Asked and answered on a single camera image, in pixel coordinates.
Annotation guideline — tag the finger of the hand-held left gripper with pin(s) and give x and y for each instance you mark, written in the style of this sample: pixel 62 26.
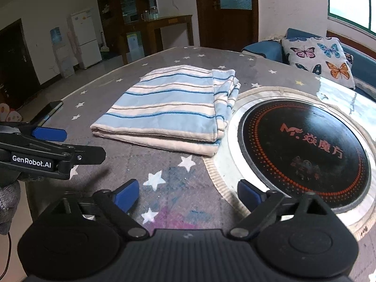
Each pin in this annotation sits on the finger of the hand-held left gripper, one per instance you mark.
pixel 88 155
pixel 50 134

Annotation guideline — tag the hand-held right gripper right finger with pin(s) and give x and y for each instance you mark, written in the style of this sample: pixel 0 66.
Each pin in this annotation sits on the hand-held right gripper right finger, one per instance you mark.
pixel 249 196

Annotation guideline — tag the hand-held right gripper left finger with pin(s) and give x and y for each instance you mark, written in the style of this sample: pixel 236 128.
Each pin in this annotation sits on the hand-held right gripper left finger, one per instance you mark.
pixel 127 196

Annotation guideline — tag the blue striped fleece pants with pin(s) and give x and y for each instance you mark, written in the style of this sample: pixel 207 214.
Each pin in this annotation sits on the blue striped fleece pants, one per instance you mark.
pixel 164 108

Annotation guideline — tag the person's left forearm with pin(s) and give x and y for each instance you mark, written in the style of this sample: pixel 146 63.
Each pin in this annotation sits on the person's left forearm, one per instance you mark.
pixel 8 205

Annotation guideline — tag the black smartphone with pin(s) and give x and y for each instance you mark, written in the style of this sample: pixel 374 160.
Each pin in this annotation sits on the black smartphone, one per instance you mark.
pixel 48 111

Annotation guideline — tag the white pink printed object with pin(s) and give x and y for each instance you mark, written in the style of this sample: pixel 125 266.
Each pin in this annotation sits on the white pink printed object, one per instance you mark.
pixel 10 112

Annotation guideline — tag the grey star-print tablecloth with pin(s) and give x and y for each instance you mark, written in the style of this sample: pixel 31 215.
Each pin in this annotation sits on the grey star-print tablecloth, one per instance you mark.
pixel 176 188

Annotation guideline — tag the round black induction cooktop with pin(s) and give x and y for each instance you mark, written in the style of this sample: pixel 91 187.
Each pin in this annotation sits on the round black induction cooktop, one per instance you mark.
pixel 293 152

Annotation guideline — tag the white water dispenser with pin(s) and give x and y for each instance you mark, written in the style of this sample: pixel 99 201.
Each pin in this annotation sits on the white water dispenser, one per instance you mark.
pixel 63 61

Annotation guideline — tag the white refrigerator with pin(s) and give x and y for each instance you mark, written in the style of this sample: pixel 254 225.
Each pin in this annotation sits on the white refrigerator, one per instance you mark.
pixel 86 41

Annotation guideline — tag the dark wooden cabinet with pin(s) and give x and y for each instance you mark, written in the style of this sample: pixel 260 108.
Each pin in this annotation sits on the dark wooden cabinet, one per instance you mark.
pixel 111 20

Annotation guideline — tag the blue sofa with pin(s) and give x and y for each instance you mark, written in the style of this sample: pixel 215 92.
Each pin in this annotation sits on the blue sofa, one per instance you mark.
pixel 261 50

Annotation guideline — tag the clear glass jar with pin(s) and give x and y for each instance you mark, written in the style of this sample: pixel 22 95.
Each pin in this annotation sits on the clear glass jar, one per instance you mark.
pixel 146 15
pixel 154 13

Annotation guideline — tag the butterfly print pillow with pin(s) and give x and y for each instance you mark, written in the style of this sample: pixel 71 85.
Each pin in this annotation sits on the butterfly print pillow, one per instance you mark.
pixel 348 58
pixel 311 55

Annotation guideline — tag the wooden side table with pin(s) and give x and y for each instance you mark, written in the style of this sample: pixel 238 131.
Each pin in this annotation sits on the wooden side table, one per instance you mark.
pixel 173 20

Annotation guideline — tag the dark wooden door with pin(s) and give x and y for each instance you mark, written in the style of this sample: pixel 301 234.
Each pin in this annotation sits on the dark wooden door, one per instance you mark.
pixel 211 26

